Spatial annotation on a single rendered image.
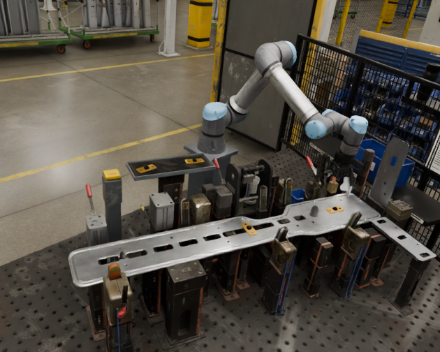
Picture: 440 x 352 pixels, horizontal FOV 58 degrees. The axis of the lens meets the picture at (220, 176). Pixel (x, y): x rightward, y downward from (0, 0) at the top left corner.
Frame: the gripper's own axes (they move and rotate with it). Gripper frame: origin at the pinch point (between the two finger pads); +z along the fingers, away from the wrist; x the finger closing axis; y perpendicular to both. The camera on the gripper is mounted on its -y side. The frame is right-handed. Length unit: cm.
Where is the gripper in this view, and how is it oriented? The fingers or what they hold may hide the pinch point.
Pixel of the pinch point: (338, 186)
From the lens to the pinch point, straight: 190.4
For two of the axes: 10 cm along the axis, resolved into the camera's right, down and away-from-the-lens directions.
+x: 3.8, 5.8, -7.2
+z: -1.2, 8.0, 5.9
